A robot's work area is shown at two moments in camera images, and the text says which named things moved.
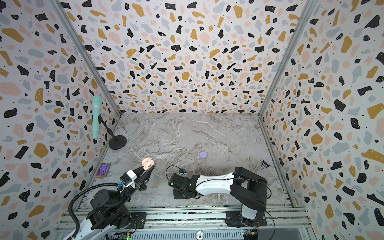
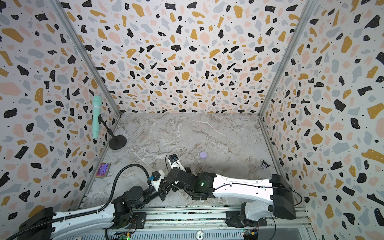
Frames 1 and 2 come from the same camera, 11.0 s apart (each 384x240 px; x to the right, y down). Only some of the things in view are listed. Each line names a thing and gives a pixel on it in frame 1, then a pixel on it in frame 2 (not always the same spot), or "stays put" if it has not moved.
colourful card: (103, 169) stays put
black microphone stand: (119, 142) stays put
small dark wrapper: (264, 165) stays put
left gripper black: (144, 179) -> (163, 189)
